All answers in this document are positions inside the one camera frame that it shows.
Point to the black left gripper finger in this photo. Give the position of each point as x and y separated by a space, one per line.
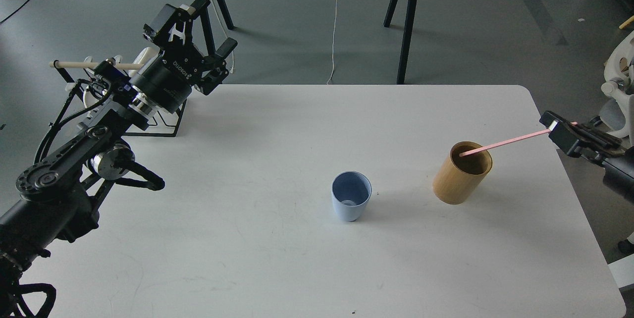
212 69
171 30

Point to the bamboo cylinder holder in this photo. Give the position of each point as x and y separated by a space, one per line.
459 175

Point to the pink chopstick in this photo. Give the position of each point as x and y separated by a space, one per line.
505 142

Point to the black wire mug rack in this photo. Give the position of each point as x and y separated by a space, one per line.
161 124

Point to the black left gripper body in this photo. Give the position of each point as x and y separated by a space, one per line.
167 80

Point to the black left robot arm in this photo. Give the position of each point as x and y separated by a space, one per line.
84 155

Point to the white mug on rack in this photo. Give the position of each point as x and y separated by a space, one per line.
92 93

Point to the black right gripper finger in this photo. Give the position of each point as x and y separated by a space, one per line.
572 136
594 153

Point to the blue plastic cup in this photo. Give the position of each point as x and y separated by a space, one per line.
350 193

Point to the white office chair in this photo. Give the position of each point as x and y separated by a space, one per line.
617 115

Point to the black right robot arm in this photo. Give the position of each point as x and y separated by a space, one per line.
618 173

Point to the white square mug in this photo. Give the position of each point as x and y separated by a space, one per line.
146 55

